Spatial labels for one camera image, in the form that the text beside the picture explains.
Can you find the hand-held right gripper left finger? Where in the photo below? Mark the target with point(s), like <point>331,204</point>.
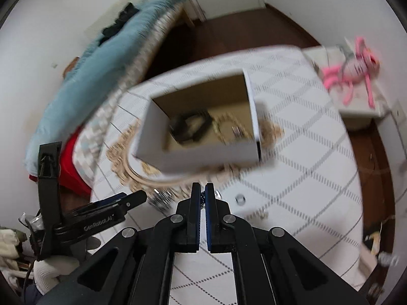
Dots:
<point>196,219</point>

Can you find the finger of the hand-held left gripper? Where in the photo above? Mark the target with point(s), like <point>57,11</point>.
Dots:
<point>111,197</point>
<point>135,197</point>

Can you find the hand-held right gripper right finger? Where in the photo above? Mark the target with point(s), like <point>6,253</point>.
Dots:
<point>208,219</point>

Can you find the white cardboard box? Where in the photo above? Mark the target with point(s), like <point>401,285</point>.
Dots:
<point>203,159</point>

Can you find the small silver jewelry piece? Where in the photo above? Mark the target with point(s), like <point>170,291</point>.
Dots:
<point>237,131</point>

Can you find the person's left hand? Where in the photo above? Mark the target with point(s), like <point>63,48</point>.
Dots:
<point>51,268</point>

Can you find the red cloth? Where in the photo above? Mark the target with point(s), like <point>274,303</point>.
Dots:
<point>74,165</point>

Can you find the round woven placemat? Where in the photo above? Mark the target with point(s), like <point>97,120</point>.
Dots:
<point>127,152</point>

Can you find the small silver earrings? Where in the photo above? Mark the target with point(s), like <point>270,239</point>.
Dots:
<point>262,214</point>

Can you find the cream cloth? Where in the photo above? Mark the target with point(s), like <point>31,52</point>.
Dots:
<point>8,244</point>

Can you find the white diamond-patterned tablecloth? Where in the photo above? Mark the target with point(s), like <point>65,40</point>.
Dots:
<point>302,152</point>

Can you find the light blue blanket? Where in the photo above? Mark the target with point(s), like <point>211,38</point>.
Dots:
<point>95,70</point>

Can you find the patterned bed quilt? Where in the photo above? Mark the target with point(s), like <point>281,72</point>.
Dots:
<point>140,60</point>

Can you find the yellow and black object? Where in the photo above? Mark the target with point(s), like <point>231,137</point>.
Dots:
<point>373,240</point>

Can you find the black clothing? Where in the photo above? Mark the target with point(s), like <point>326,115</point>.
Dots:
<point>119,22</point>

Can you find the white nightstand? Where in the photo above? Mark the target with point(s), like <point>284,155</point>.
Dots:
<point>356,101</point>

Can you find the pink plush toy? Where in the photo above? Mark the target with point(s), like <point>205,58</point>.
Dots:
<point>356,66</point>

